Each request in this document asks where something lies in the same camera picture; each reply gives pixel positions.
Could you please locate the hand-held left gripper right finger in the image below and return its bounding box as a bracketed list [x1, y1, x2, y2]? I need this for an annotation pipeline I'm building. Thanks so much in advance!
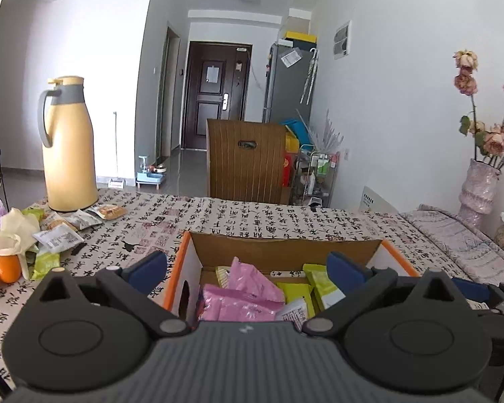
[301, 251, 473, 337]

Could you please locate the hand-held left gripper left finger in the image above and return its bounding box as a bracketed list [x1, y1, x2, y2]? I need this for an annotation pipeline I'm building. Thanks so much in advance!
[23, 251, 191, 337]

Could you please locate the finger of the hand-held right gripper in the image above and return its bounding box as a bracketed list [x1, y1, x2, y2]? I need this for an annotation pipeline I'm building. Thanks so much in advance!
[451, 277, 504, 315]

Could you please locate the white labelled snack packet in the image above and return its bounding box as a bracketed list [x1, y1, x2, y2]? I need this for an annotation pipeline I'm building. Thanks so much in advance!
[33, 223, 85, 255]
[275, 298, 309, 330]

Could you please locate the red cardboard box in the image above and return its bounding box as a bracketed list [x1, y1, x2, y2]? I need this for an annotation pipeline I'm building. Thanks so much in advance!
[163, 231, 421, 324]

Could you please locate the pink snack packet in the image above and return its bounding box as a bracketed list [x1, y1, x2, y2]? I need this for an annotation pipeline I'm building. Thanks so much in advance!
[229, 257, 286, 303]
[201, 283, 278, 323]

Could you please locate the orange snack packet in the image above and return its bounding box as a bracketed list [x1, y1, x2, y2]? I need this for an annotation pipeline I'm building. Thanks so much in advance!
[87, 204, 127, 220]

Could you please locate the grey-white snack packet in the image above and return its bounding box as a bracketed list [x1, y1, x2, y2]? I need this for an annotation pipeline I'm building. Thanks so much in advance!
[65, 210, 103, 231]

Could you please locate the white leaning panel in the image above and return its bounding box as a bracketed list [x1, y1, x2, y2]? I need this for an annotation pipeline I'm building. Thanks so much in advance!
[361, 185, 400, 214]

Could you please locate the pink textured vase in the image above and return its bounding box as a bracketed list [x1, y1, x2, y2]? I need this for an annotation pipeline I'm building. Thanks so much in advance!
[458, 159, 500, 226]

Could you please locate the blue and white pet feeder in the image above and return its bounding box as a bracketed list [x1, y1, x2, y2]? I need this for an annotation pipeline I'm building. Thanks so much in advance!
[135, 155, 169, 187]

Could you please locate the red and yellow bag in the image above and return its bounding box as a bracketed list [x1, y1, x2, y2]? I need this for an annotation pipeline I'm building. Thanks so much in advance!
[281, 132, 299, 187]

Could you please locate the yellow thermos jug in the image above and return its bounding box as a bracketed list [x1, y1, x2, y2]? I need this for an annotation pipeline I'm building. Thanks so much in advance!
[37, 76, 99, 213]

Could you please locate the orange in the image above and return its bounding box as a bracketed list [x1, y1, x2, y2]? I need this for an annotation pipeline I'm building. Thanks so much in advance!
[0, 254, 23, 284]

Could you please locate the pale feathery decoration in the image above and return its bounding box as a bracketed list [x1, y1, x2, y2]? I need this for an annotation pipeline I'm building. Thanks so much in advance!
[308, 109, 344, 152]

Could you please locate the wooden chair back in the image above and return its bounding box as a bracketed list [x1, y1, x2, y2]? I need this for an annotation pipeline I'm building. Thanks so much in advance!
[207, 119, 287, 204]

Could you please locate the dried rose bouquet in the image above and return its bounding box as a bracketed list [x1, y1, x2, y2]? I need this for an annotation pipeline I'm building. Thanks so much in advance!
[453, 49, 504, 169]

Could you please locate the blue dustpan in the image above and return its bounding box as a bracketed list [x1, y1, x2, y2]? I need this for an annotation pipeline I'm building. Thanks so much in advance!
[282, 118, 309, 143]

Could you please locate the dark brown door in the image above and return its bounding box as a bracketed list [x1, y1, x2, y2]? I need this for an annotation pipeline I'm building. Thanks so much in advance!
[182, 41, 253, 152]

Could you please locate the grey refrigerator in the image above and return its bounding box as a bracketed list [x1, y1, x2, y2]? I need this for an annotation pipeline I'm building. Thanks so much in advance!
[262, 40, 318, 124]

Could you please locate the white umbrella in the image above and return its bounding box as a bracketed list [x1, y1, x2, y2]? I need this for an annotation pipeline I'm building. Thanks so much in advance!
[300, 48, 320, 105]

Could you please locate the yellow box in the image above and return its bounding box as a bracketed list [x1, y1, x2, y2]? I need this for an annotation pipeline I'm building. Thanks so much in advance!
[286, 30, 318, 45]

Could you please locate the wire rack cart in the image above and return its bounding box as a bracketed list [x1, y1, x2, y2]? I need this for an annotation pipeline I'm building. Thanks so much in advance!
[296, 145, 340, 208]

